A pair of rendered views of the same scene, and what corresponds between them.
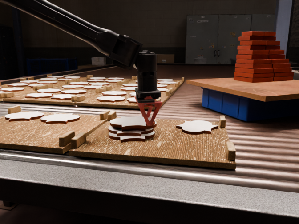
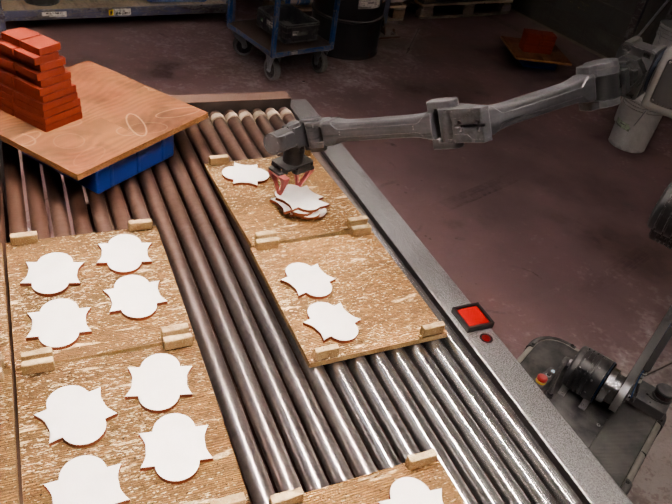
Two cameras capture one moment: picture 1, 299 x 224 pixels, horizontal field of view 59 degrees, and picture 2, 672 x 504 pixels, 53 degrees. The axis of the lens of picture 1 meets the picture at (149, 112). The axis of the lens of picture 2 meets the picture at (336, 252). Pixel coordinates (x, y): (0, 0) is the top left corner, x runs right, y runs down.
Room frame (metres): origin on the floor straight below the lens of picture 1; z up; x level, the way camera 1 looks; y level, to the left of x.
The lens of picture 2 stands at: (1.74, 1.27, 1.98)
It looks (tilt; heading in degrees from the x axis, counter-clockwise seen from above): 37 degrees down; 227
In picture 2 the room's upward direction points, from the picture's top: 11 degrees clockwise
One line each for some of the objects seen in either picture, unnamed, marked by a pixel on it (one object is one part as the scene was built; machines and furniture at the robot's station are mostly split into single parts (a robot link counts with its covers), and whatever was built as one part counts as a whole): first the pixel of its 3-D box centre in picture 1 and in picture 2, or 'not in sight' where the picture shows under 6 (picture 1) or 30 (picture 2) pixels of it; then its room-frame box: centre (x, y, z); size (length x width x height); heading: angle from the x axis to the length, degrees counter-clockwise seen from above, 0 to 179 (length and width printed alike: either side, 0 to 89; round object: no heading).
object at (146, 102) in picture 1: (148, 109); (296, 174); (0.75, 0.00, 1.02); 0.07 x 0.07 x 0.09; 9
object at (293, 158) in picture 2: (147, 83); (293, 154); (0.77, 0.01, 1.09); 0.10 x 0.07 x 0.07; 9
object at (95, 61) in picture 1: (98, 61); not in sight; (7.53, 1.43, 0.86); 0.37 x 0.30 x 0.22; 84
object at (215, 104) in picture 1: (250, 99); (99, 140); (1.13, -0.44, 0.97); 0.31 x 0.31 x 0.10; 22
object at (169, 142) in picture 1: (159, 136); (284, 196); (0.76, -0.03, 0.93); 0.41 x 0.35 x 0.02; 79
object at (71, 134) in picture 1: (66, 138); (360, 230); (0.68, 0.22, 0.95); 0.06 x 0.02 x 0.03; 167
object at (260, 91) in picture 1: (264, 85); (84, 112); (1.15, -0.51, 1.03); 0.50 x 0.50 x 0.02; 22
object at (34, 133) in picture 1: (36, 127); (344, 290); (0.85, 0.38, 0.93); 0.41 x 0.35 x 0.02; 77
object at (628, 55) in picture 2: not in sight; (624, 74); (0.19, 0.51, 1.45); 0.09 x 0.08 x 0.12; 104
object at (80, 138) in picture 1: (78, 140); (357, 221); (0.66, 0.19, 0.95); 0.06 x 0.02 x 0.03; 169
